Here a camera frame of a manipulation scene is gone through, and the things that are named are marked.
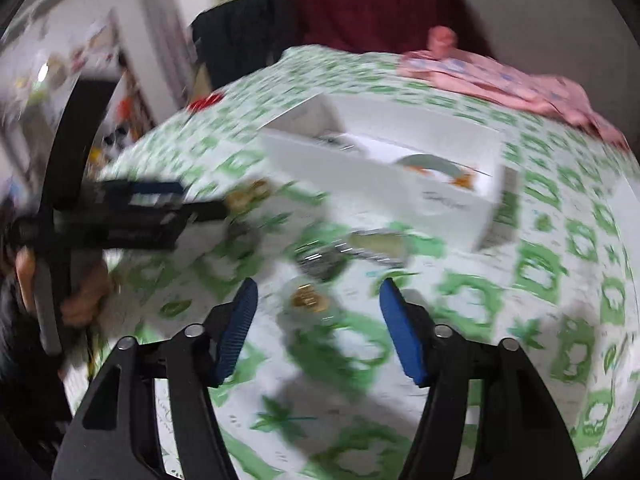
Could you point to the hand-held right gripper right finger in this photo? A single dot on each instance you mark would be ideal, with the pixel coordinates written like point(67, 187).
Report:
point(402, 337)

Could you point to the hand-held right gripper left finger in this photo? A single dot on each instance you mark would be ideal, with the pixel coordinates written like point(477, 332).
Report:
point(236, 332)

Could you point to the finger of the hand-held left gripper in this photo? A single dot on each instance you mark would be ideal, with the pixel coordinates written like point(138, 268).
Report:
point(150, 227)
point(150, 190)

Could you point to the gold jewelry piece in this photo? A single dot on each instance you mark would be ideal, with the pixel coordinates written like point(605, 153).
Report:
point(247, 196)

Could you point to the white box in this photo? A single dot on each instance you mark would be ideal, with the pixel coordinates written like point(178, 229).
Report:
point(380, 180)

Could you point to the person's left forearm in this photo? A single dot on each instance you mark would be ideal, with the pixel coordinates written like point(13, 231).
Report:
point(27, 390)

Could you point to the dark jewelry in clear bag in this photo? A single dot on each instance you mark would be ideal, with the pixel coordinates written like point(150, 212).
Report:
point(320, 262)

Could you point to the silver jewelry piece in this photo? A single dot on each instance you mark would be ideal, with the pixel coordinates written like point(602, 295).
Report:
point(334, 141)

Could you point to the person's left hand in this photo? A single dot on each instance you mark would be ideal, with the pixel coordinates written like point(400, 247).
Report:
point(85, 295)

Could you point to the small red item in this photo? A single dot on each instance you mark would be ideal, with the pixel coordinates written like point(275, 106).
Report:
point(205, 102)

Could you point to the cluttered shelf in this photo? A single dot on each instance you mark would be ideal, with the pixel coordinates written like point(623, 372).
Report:
point(95, 65)

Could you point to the grey orange curved piece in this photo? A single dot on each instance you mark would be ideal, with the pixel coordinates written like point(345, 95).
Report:
point(437, 166)

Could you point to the green printed tablecloth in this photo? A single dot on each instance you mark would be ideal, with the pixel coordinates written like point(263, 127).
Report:
point(550, 240)

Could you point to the black garment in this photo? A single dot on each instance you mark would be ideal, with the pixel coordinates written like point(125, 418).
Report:
point(245, 35)

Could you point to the pink cloth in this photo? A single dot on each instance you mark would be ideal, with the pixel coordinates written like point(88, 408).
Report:
point(490, 80)

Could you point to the dark red cloth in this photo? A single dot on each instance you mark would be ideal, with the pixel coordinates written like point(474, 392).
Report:
point(370, 5)

